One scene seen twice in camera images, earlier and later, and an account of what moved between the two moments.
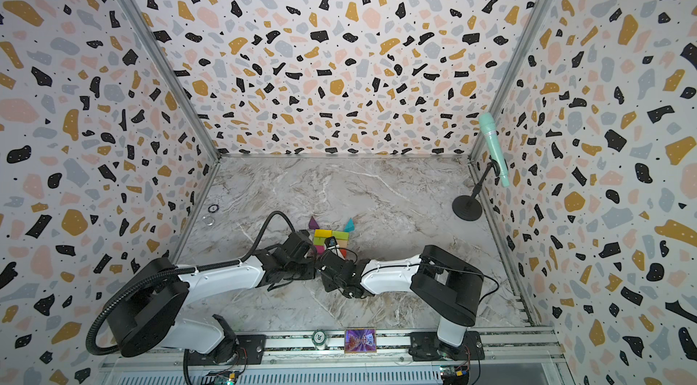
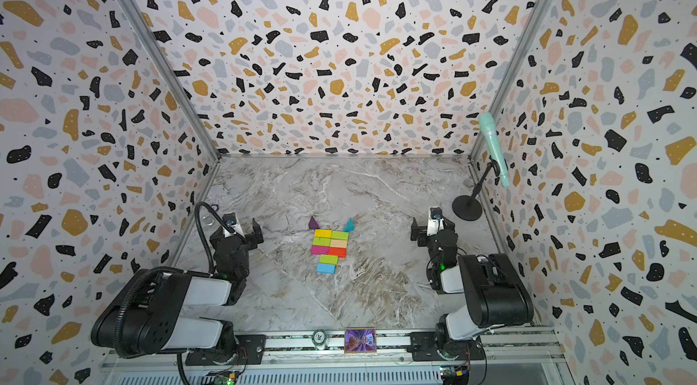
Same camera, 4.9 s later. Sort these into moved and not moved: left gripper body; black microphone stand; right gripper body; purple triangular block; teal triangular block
Moved: right gripper body; left gripper body
Not moved: teal triangular block; black microphone stand; purple triangular block
